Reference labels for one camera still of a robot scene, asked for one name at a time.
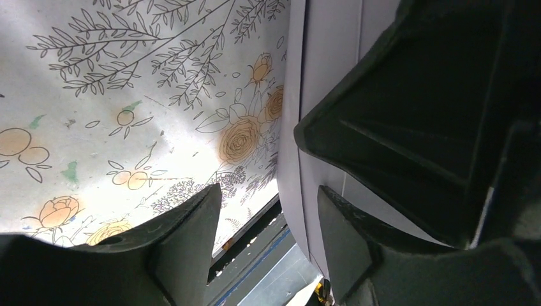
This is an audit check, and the floral patterned table mat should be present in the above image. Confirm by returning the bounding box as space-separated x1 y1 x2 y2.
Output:
1 0 291 250

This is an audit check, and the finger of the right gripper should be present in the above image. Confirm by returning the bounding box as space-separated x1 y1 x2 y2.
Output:
293 1 540 247

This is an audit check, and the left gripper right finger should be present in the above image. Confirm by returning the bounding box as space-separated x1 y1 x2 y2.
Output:
317 186 540 305

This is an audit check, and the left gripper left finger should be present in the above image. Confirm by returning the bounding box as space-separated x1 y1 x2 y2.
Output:
1 184 221 305

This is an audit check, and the grey lavender envelope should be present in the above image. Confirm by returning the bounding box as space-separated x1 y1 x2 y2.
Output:
276 0 449 280

